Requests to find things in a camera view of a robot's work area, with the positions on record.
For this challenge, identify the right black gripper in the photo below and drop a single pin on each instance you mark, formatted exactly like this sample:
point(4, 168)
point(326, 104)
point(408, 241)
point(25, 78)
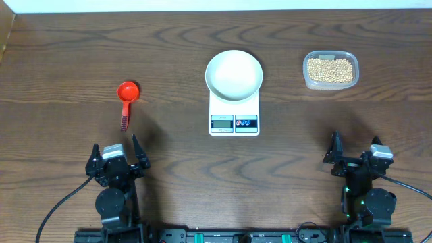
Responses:
point(333, 156)

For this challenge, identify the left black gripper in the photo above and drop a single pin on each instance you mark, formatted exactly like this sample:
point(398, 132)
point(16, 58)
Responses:
point(94, 167)

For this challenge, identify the red plastic measuring scoop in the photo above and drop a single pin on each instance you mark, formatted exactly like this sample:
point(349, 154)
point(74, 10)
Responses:
point(128, 92)

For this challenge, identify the white digital kitchen scale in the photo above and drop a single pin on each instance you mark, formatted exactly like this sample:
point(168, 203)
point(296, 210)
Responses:
point(240, 118)

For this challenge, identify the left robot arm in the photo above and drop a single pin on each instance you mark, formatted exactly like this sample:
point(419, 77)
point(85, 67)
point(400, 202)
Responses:
point(117, 204)

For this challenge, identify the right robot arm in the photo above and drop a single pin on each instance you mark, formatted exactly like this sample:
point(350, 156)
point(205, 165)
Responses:
point(364, 204)

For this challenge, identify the white round bowl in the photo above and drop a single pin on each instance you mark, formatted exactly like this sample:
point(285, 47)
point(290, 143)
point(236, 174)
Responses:
point(234, 75)

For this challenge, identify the soybeans pile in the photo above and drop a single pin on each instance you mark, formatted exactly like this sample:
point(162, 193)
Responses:
point(330, 71)

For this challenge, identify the clear plastic container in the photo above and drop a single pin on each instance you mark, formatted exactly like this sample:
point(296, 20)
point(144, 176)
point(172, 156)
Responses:
point(330, 55)

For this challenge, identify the cardboard panel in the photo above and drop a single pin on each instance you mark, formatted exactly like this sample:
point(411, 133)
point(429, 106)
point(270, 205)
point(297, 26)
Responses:
point(6, 23)

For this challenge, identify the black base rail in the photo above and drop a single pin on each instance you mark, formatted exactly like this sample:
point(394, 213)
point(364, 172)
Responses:
point(185, 236)

